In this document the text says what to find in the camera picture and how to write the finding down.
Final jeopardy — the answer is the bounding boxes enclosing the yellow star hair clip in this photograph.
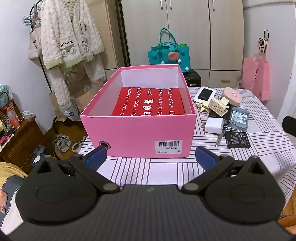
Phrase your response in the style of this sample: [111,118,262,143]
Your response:
[196,102,211,113]

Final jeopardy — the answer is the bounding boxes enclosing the beige tote bag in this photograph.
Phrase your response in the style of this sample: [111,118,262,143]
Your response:
[28,6,44,61]

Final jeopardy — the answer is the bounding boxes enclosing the pink cardboard box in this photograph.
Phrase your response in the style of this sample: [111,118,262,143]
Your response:
[80,64,197,159]

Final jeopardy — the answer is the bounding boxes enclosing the wooden nightstand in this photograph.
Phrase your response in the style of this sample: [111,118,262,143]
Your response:
[0,116,44,174]

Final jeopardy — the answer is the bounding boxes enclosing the black battery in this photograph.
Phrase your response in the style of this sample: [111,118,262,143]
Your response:
[225,131,251,149]

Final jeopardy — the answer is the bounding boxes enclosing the cream fleece pajama top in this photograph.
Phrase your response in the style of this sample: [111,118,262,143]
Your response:
[40,0,105,70]

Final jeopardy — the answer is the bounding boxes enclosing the woven basket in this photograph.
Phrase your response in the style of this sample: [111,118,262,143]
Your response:
[0,91,15,118]

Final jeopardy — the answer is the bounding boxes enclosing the teal plastic bag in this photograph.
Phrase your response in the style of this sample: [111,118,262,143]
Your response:
[0,84,12,102]

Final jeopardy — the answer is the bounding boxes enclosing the teal felt handbag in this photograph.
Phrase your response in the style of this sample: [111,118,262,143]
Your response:
[147,28,191,73]

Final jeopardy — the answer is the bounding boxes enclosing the orange drink bottle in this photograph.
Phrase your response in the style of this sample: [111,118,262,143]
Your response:
[6,107,21,129]

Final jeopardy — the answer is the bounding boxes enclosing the bunch of keys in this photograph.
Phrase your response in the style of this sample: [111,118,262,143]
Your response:
[215,123,232,147]

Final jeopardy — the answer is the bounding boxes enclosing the dark plastic bag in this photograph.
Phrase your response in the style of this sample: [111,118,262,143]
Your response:
[31,146,47,164]

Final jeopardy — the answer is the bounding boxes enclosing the brown paper bag green label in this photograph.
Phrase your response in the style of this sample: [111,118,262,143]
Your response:
[74,87,99,112]

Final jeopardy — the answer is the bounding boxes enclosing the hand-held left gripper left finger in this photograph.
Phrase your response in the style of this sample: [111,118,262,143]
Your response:
[29,146,121,193]

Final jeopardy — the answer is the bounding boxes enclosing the pink compact case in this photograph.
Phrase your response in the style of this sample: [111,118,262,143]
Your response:
[221,87,242,106]

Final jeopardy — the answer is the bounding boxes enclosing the beige hair claw clip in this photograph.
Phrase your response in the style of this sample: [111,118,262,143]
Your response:
[208,97,230,116]

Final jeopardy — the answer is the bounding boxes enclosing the yellow patterned quilt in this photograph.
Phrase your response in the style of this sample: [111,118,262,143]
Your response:
[0,162,28,232]

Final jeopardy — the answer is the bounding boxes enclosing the white pocket router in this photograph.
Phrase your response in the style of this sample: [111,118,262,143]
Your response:
[193,86,216,103]

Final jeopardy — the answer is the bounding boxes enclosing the white printed plastic bag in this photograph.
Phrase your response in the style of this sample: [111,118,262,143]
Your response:
[62,105,81,121]

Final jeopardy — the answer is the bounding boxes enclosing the black hair ties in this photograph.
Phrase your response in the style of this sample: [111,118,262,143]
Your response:
[257,30,270,52]

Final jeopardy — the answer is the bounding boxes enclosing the beige cabinet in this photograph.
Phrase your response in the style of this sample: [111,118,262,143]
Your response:
[86,0,123,71]

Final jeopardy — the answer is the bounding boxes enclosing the white charger plug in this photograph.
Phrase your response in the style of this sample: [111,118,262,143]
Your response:
[201,117,224,135]

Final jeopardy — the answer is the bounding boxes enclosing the white wardrobe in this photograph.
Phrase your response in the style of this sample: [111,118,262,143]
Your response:
[120,0,245,88]

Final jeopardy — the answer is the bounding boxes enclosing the pink shopping bag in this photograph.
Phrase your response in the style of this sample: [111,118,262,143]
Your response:
[242,39,270,101]

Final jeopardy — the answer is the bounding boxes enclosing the grey sneaker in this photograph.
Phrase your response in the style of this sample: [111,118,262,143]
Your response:
[53,141,69,153]
[54,134,72,145]

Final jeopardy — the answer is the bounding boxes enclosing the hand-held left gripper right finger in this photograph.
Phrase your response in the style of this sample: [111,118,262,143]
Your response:
[181,146,269,194]

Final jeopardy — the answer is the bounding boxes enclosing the plain brown paper bag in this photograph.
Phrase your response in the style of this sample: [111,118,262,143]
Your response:
[48,92,70,121]

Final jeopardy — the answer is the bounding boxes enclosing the blue wire hangers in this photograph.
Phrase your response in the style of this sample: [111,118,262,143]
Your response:
[22,5,42,28]

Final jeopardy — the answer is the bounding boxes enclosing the black suitcase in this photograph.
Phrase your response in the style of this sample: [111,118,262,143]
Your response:
[183,70,202,88]

